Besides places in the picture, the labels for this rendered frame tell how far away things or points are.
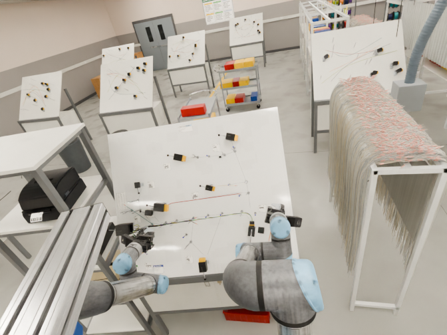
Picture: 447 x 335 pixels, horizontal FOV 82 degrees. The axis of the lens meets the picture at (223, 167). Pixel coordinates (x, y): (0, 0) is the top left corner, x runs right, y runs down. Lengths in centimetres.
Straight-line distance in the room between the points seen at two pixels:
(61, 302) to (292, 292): 45
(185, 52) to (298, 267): 799
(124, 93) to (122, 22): 865
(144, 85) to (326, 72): 328
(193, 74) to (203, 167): 655
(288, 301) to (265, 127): 123
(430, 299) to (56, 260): 275
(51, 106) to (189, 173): 548
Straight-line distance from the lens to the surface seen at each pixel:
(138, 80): 557
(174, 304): 225
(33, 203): 180
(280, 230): 101
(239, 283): 67
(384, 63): 441
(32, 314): 49
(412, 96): 351
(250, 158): 168
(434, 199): 181
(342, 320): 263
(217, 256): 178
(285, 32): 1220
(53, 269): 53
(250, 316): 251
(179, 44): 859
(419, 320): 279
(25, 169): 154
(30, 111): 739
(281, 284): 66
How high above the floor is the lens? 234
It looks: 33 degrees down
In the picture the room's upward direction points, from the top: 12 degrees counter-clockwise
